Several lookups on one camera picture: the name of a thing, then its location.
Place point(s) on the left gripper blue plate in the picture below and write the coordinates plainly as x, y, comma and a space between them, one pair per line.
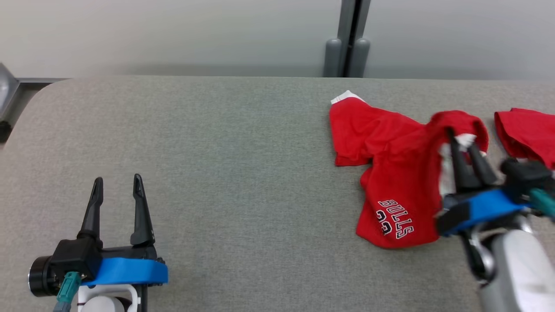
130, 271

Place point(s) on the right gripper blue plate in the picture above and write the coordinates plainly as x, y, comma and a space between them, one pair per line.
485, 208

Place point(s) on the red Bulls jersey white trim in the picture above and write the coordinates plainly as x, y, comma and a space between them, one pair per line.
390, 164

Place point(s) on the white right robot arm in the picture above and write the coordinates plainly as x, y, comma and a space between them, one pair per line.
520, 273

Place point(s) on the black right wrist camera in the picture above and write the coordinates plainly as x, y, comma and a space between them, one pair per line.
524, 175

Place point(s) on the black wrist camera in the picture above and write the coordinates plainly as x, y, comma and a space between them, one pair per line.
73, 258
524, 175

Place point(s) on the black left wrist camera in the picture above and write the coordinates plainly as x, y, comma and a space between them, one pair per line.
73, 258

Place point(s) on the grey metal floor frame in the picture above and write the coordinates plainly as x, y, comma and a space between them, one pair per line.
8, 99

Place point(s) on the grey metal partition post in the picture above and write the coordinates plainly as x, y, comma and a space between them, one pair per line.
347, 43

